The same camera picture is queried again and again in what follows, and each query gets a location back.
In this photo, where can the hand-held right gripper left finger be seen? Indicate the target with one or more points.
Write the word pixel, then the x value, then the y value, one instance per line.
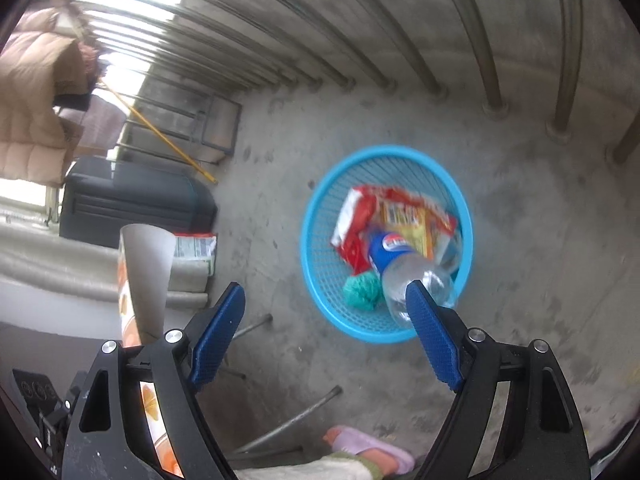
pixel 217 335

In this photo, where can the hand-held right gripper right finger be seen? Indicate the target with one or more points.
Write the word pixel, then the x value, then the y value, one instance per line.
pixel 432 340

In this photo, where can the teal yarn ball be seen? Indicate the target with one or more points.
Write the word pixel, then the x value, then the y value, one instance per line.
pixel 362 292

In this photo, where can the clear plastic bottle blue label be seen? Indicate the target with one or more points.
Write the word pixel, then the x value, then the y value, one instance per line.
pixel 395 260

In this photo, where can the clear red-print cracker wrapper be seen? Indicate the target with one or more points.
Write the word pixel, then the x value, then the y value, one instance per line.
pixel 410 220

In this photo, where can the red white snack bag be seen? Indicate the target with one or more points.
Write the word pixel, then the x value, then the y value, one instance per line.
pixel 355 220

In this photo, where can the blue plastic mesh basket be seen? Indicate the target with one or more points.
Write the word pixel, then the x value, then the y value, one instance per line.
pixel 325 240

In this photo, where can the metal table leg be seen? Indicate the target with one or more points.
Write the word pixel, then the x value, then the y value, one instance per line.
pixel 257 322
pixel 310 407

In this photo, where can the green white packet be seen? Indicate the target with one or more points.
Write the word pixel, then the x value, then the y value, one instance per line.
pixel 195 247

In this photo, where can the patterned orange tablecloth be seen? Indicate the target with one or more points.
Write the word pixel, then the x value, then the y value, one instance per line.
pixel 145 270

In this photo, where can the pink slipper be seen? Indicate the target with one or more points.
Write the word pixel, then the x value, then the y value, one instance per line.
pixel 370 447

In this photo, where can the white fleece garment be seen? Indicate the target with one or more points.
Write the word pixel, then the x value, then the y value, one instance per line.
pixel 300 470

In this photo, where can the dark suitcase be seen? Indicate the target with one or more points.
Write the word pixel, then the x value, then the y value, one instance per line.
pixel 135 195

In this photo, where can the pale woven bag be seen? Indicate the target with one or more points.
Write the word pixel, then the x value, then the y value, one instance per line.
pixel 102 120

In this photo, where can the beige down jacket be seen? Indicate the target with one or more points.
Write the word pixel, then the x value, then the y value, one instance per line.
pixel 35 85

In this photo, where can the metal balcony railing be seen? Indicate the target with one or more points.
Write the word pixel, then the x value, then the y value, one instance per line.
pixel 450 10

